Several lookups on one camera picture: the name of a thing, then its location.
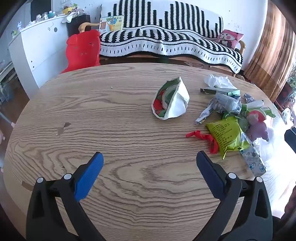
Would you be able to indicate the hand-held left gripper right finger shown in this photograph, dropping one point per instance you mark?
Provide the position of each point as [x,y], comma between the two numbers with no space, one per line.
[210,176]

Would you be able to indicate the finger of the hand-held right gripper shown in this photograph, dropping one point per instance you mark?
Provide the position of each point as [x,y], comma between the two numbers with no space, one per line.
[291,140]

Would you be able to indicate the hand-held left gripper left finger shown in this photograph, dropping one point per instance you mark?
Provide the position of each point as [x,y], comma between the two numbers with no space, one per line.
[89,176]

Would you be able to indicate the blue white packet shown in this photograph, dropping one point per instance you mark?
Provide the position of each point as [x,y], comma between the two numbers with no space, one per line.
[254,160]

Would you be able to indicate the blue grey wrapper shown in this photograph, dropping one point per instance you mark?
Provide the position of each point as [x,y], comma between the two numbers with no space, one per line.
[224,104]

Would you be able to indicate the pink purple plastic bag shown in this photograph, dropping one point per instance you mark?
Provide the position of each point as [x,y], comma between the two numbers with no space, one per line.
[257,126]

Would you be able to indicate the green snack packet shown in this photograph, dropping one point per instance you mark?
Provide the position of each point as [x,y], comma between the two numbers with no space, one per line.
[227,136]

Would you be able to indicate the torn green white carton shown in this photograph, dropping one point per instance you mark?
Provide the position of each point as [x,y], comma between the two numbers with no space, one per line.
[253,105]

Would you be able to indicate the small silver wrapper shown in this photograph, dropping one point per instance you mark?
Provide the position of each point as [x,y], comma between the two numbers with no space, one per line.
[249,97]

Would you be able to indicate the green cardboard box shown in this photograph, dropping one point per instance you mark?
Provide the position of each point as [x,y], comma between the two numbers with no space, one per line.
[222,91]

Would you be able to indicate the brown curtain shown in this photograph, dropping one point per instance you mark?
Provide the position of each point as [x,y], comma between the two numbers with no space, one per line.
[272,51]

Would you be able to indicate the white crumpled tissue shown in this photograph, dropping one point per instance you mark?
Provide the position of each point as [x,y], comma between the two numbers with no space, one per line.
[218,81]

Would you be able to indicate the pink cartoon cushion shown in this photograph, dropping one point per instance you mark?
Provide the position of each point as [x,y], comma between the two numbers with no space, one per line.
[230,38]

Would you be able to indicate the red plastic chair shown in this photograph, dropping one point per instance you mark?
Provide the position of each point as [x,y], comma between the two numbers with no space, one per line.
[83,51]

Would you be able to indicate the white cabinet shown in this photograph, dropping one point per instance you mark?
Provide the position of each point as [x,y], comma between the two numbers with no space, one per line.
[39,51]

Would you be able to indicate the black white striped blanket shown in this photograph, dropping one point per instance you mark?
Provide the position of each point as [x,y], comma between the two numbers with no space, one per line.
[161,34]

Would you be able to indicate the black box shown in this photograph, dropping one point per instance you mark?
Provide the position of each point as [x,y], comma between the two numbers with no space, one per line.
[76,25]

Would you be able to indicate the colourful picture book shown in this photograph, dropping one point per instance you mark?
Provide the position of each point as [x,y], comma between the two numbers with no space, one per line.
[112,23]

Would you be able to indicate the yellow toy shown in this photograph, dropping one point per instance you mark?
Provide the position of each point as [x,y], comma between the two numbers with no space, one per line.
[67,9]

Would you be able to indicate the wooden sofa frame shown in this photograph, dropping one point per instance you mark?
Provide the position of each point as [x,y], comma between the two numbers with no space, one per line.
[87,25]

